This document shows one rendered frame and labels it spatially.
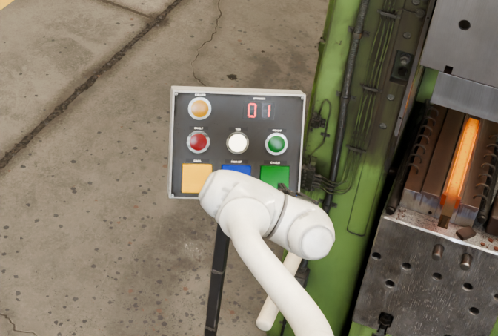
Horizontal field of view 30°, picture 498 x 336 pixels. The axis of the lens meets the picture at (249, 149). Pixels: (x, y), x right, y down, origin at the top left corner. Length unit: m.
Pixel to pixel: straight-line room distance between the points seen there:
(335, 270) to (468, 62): 1.00
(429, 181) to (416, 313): 0.42
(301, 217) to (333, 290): 1.18
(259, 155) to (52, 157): 1.69
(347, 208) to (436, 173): 0.36
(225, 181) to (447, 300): 0.99
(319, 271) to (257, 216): 1.19
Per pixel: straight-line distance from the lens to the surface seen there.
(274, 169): 2.38
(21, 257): 3.55
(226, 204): 1.85
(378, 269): 2.64
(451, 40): 2.22
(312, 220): 1.88
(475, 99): 2.29
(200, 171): 2.36
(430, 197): 2.50
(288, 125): 2.37
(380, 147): 2.62
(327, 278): 3.02
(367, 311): 2.77
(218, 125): 2.35
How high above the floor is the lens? 2.62
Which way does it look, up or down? 41 degrees down
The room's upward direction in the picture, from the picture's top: 8 degrees clockwise
